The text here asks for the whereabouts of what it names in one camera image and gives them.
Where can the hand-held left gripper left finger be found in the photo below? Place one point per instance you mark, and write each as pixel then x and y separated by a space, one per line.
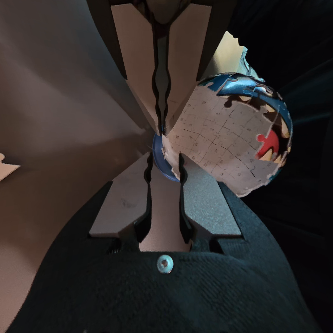
pixel 122 205

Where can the white puzzle pieces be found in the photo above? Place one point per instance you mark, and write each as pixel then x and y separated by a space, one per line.
pixel 7 166

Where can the blue white puzzle ball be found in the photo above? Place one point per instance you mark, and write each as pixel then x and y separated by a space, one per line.
pixel 221 135

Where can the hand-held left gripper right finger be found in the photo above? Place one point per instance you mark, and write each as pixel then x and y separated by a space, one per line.
pixel 208 208

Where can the blue plastic ball stand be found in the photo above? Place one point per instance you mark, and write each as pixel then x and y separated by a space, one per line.
pixel 158 158

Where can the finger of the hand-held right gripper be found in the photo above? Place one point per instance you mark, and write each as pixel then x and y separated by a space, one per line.
pixel 187 57
pixel 135 52

